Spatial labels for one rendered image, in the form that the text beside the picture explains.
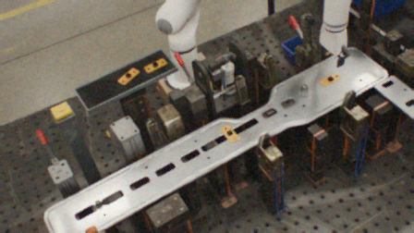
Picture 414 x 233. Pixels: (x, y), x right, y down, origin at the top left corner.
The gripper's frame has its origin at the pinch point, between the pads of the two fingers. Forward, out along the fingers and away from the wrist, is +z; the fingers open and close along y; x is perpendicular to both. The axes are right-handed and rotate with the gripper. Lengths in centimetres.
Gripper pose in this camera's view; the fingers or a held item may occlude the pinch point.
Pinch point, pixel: (332, 57)
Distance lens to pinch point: 211.5
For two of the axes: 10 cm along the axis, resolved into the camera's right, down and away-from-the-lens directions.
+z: 1.1, 6.5, 7.5
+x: 8.5, -4.5, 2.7
